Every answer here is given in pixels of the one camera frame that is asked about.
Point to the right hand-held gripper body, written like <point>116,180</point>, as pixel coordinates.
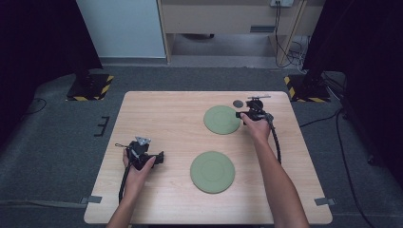
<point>256,107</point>

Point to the person's left hand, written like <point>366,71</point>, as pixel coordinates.
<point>137,177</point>

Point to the light wooden desk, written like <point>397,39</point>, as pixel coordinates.
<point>221,19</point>

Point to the grey power strip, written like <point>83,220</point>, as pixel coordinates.
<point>281,2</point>

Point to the black curtain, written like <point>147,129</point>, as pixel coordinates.
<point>38,57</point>
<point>364,63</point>

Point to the grey tape piece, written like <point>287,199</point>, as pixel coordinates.
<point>324,201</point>
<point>92,199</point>

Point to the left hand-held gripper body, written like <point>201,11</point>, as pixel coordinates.
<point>139,151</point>

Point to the striped black stand base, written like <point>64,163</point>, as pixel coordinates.
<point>90,88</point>
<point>306,90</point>

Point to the small dark round disc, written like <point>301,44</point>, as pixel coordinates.
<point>238,103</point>

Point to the person's right hand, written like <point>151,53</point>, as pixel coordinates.
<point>259,129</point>

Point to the white panel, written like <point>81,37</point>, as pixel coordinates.
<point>120,28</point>

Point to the green round plate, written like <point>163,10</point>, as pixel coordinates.
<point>212,172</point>
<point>221,119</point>

